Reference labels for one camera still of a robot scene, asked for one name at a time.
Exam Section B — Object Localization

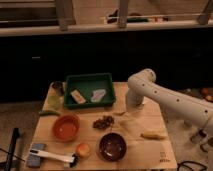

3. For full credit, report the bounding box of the orange fruit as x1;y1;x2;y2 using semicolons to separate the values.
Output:
76;143;91;157

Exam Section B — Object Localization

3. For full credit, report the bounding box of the blue sponge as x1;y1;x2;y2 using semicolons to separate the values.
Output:
26;143;46;168

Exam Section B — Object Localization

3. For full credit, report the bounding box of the black cable right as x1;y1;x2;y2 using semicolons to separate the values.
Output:
176;160;209;171

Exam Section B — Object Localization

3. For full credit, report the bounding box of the white handled brush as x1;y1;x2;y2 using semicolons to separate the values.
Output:
29;149;78;168

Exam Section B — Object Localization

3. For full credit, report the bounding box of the orange red bowl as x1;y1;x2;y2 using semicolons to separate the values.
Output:
52;115;80;142

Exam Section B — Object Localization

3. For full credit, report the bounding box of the yellow banana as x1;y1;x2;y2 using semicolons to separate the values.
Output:
141;132;166;140

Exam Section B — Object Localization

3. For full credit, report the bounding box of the dark purple bowl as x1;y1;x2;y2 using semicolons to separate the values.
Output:
98;132;127;162

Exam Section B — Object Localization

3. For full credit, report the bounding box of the green pea pod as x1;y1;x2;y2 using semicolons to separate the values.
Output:
39;110;60;116

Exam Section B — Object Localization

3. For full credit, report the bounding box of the brown grape bunch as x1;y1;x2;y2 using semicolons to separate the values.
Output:
93;116;114;130

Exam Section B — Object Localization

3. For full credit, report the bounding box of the green plastic tray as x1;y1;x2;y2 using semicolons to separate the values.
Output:
64;73;116;109

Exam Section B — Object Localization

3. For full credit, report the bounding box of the white cloth in tray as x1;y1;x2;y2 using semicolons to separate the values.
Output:
90;89;106;102

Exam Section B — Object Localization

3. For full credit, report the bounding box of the black stand left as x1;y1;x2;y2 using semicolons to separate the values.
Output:
0;128;20;171

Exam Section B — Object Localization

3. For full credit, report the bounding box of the beige block in tray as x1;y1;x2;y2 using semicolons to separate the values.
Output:
71;90;86;104

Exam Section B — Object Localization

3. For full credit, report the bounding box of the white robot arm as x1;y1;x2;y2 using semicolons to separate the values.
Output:
125;69;213;138

